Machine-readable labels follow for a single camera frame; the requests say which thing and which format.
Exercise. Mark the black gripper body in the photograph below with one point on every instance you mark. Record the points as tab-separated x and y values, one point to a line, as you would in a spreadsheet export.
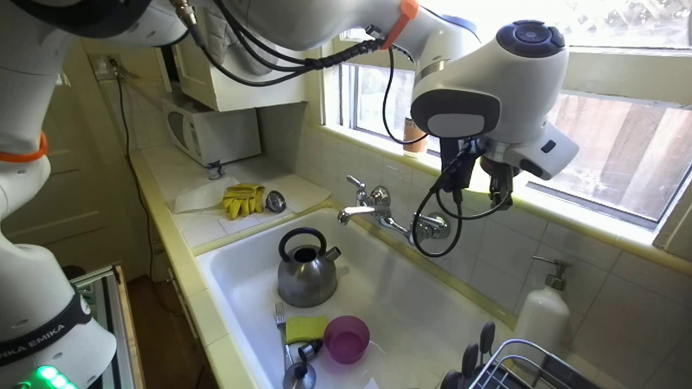
498	172

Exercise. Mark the brown soap bottle black pump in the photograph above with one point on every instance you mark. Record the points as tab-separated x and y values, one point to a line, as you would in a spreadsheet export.
414	137

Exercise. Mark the white soap dispenser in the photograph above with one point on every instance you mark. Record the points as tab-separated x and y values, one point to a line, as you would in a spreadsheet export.
540	315

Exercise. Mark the white ceramic sink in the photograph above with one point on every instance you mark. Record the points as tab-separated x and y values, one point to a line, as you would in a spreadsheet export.
402	288

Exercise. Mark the small metal sink strainer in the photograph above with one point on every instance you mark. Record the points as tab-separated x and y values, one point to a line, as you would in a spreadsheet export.
274	202

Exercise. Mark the yellow sponge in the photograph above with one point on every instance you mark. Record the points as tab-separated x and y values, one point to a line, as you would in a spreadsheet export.
305	328

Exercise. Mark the yellow rubber gloves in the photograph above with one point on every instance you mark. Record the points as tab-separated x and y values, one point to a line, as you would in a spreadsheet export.
243	202

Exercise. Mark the metal utensil in sink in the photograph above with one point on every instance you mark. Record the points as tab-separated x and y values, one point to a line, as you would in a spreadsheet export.
299	367

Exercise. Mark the white upper cabinet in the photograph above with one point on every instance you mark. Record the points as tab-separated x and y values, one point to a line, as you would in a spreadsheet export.
237	94

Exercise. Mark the white microwave oven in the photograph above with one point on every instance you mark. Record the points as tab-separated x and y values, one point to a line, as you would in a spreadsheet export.
216	137

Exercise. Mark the wood edged metal cart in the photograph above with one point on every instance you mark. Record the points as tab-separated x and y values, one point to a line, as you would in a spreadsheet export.
125	324

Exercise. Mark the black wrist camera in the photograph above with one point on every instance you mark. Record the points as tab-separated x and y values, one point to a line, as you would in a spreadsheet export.
457	163

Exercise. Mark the chrome wall faucet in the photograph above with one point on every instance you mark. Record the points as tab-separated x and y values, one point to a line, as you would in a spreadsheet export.
374	205

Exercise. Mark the white wall outlet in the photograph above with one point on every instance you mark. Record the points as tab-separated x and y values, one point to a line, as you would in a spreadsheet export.
107	68

